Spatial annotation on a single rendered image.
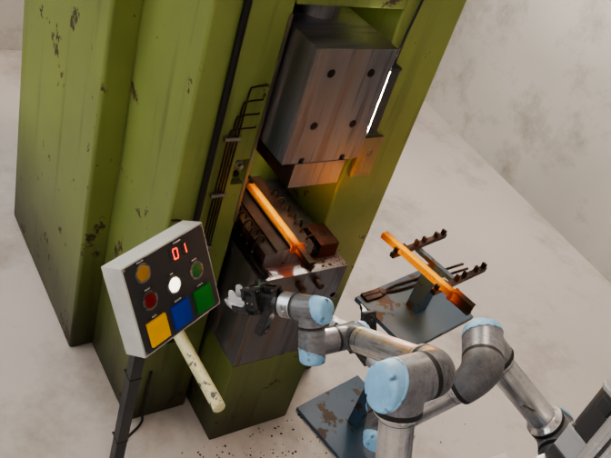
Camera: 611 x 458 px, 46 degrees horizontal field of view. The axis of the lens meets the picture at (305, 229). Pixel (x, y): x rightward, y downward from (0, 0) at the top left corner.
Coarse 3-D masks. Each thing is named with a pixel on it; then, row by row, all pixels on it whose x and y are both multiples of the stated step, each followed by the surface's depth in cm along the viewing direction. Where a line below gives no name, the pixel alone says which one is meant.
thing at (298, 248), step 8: (248, 184) 276; (256, 192) 274; (264, 200) 271; (272, 208) 269; (272, 216) 265; (280, 224) 262; (288, 232) 260; (288, 240) 258; (296, 240) 258; (296, 248) 254; (304, 248) 255; (304, 256) 251; (304, 264) 252; (312, 264) 251
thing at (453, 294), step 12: (384, 240) 271; (396, 240) 270; (408, 252) 266; (420, 264) 262; (432, 276) 259; (444, 288) 256; (456, 288) 256; (456, 300) 254; (468, 300) 252; (468, 312) 252
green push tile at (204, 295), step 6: (198, 288) 221; (204, 288) 222; (210, 288) 224; (198, 294) 220; (204, 294) 222; (210, 294) 224; (198, 300) 220; (204, 300) 222; (210, 300) 224; (198, 306) 220; (204, 306) 222; (198, 312) 221
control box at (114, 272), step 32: (192, 224) 218; (128, 256) 202; (160, 256) 207; (192, 256) 217; (128, 288) 197; (160, 288) 207; (192, 288) 218; (128, 320) 202; (192, 320) 219; (128, 352) 208
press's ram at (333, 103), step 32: (320, 32) 212; (352, 32) 219; (288, 64) 215; (320, 64) 207; (352, 64) 213; (384, 64) 220; (288, 96) 217; (320, 96) 215; (352, 96) 222; (288, 128) 220; (320, 128) 224; (352, 128) 231; (288, 160) 226; (320, 160) 233
